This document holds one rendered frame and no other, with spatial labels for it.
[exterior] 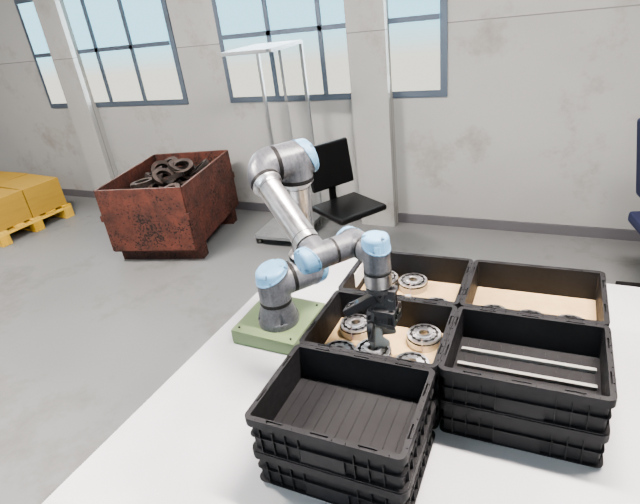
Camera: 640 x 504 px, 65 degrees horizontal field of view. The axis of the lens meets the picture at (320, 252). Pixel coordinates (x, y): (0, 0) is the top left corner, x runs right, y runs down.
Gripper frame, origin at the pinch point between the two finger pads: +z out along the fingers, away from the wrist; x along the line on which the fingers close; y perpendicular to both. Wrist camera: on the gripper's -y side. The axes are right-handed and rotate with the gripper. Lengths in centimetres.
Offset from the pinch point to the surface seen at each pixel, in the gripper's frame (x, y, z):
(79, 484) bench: -57, -67, 19
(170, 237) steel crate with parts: 165, -229, 57
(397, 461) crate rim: -41.6, 18.7, -3.2
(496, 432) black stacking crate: -10.7, 35.4, 13.2
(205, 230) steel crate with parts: 190, -214, 60
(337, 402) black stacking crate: -20.4, -4.4, 5.5
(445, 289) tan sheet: 42.3, 11.7, 3.6
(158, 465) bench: -45, -49, 19
